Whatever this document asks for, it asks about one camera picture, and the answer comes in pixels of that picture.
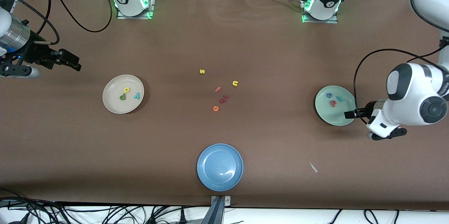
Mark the beige round plate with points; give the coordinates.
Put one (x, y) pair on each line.
(123, 94)

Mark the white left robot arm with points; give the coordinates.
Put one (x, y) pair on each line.
(414, 90)

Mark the pale green round plate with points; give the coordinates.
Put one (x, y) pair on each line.
(329, 115)

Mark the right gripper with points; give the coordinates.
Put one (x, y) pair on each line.
(35, 51)

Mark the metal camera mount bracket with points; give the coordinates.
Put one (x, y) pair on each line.
(219, 208)

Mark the brown table cover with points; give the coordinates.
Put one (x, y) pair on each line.
(210, 34)

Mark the blue round plate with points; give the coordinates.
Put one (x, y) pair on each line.
(220, 167)

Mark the dark red letter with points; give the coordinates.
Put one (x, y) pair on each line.
(224, 99)

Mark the small white paper scrap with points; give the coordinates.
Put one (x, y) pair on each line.
(313, 167)

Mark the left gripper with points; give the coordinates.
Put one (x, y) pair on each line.
(364, 110)

